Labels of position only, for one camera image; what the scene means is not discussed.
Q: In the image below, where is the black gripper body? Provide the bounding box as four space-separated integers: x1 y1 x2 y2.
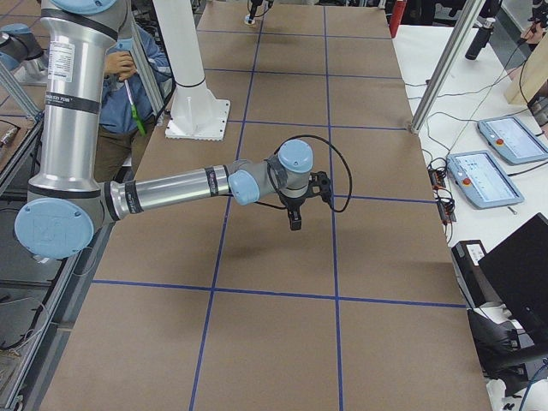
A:
277 189 316 213
248 0 268 7

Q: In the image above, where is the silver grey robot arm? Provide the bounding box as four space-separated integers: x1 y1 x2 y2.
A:
14 1 317 259

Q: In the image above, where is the person's hand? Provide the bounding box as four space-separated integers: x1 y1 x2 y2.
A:
104 51 137 81

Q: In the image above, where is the red fire extinguisher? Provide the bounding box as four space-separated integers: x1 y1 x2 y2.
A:
389 0 407 39

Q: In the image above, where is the orange black connector block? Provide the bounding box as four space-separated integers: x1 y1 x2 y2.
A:
427 168 456 226

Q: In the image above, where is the person in blue shirt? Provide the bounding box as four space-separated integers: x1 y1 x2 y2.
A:
94 47 156 182

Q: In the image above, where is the near blue teach pendant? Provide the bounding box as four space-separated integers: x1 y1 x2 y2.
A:
446 150 524 209

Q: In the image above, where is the blue teach pendant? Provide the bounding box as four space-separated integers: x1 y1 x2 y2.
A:
477 116 547 165
446 150 524 209

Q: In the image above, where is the black box with label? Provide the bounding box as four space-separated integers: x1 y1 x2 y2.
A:
451 240 500 307

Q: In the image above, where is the black bottle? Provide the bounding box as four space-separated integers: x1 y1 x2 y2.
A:
465 17 496 60

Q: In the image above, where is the far blue teach pendant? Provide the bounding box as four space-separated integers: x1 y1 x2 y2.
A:
477 116 547 165

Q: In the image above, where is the black laptop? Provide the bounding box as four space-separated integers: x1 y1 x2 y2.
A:
479 212 547 343

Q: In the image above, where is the wooden board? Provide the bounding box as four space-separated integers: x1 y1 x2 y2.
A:
504 21 547 104

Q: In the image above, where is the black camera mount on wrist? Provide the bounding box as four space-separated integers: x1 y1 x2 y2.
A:
308 171 332 206

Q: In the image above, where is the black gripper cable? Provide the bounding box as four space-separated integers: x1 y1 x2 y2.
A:
273 135 354 214

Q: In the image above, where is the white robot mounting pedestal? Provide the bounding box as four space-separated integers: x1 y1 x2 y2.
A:
153 0 230 140

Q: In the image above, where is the green handled tool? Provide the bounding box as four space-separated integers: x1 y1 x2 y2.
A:
123 80 146 136

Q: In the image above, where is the aluminium frame post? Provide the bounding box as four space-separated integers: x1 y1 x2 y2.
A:
409 0 485 134

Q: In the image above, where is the aluminium side frame rail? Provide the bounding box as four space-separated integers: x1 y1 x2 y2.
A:
1 241 100 410

